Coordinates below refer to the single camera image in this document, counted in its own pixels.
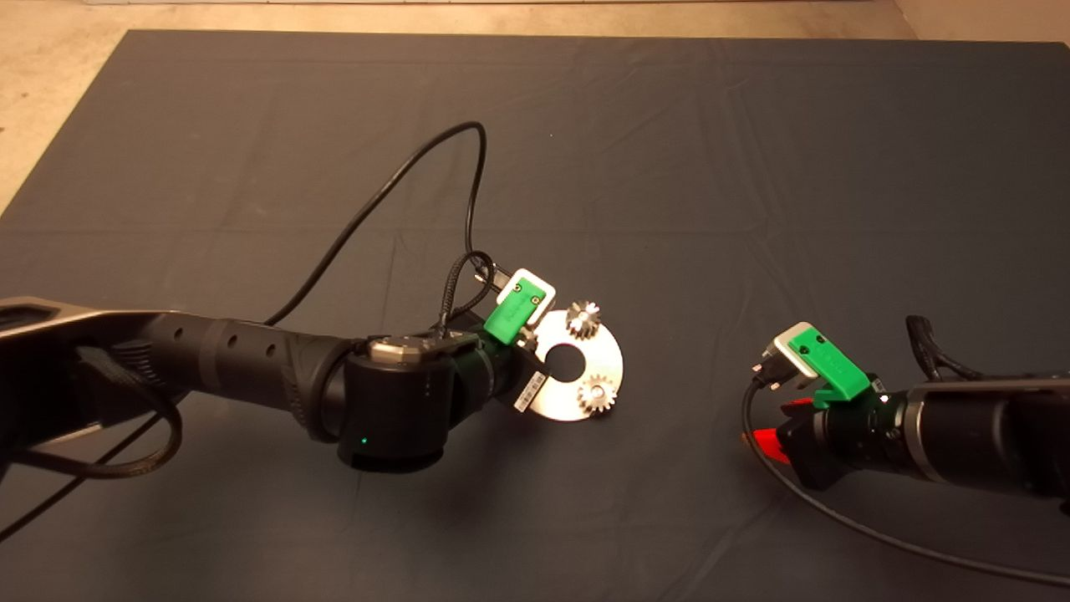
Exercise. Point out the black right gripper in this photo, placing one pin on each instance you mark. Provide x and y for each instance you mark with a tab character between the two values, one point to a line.
844	439

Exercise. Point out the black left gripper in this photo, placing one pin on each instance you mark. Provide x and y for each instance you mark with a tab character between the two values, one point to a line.
510	376

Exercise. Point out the small steel planetary gear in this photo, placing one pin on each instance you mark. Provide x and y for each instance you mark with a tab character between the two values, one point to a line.
583	321
598	395

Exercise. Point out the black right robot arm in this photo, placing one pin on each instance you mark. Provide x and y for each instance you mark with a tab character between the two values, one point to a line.
995	439

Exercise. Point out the round metal carrier plate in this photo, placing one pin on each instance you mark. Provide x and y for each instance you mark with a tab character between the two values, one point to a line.
606	359

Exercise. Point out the dark grey table cloth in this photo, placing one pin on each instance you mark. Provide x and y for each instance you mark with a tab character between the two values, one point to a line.
535	125

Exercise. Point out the green left camera mount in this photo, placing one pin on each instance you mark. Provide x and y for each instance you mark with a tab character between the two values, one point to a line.
514	313

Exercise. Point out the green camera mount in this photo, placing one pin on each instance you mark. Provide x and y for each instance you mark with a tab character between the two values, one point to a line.
836	365
514	313

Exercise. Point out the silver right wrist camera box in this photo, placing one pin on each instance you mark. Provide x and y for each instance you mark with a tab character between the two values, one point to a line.
786	347

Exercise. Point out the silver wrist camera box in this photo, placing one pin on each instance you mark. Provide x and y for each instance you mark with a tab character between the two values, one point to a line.
543	284
786	347

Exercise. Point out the green right camera mount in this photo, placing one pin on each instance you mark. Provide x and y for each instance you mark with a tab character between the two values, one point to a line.
836	365

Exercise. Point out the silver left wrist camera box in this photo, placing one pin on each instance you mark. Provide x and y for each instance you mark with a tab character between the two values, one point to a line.
543	284

